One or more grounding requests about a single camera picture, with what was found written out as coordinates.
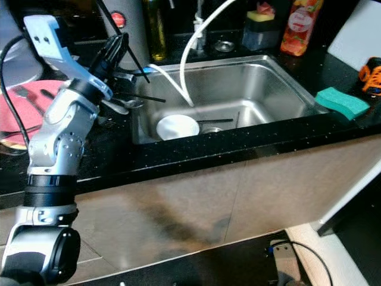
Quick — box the orange and black tool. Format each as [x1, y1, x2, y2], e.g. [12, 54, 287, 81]
[359, 57, 381, 97]

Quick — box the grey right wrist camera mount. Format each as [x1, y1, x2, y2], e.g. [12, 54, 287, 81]
[268, 238, 302, 286]

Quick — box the grey soap dispenser with sponge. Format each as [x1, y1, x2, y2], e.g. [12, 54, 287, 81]
[242, 2, 278, 52]

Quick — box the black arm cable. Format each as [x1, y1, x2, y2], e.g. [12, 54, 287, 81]
[0, 35, 32, 150]
[271, 238, 335, 286]

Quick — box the stainless steel sink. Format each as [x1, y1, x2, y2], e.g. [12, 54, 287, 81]
[131, 55, 332, 145]

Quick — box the pink plate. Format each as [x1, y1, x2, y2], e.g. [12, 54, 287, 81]
[0, 80, 70, 148]

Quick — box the black spoon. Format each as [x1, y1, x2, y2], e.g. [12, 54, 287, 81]
[39, 89, 61, 102]

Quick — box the white cutting board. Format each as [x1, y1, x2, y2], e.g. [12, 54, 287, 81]
[327, 0, 381, 73]

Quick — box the grey canister with red button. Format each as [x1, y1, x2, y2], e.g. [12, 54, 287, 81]
[104, 0, 150, 70]

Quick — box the white faucet hose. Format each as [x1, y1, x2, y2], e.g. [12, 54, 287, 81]
[149, 0, 236, 108]

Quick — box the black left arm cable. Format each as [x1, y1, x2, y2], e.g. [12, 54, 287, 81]
[0, 35, 32, 150]

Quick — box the olive oil bottle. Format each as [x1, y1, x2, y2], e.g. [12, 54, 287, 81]
[143, 0, 171, 63]

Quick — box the green sponge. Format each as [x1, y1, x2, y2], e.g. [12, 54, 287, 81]
[314, 87, 371, 122]

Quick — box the brown cabinet door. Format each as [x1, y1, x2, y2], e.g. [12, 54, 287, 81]
[77, 134, 381, 272]

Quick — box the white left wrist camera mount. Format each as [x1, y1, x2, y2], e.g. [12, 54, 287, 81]
[23, 15, 114, 100]

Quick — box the orange dish soap bottle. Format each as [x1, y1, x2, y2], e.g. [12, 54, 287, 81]
[280, 0, 326, 58]

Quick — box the steel faucet base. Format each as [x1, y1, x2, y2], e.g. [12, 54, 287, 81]
[192, 13, 207, 55]

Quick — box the white bowl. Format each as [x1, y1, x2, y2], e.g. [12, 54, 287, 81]
[156, 114, 201, 142]

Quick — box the translucent stacked plastic container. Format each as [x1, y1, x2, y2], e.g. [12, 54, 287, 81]
[0, 0, 38, 88]

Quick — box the steel countertop ring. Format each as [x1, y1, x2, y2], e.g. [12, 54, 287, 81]
[214, 41, 236, 54]

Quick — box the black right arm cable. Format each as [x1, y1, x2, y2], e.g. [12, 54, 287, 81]
[271, 238, 335, 286]

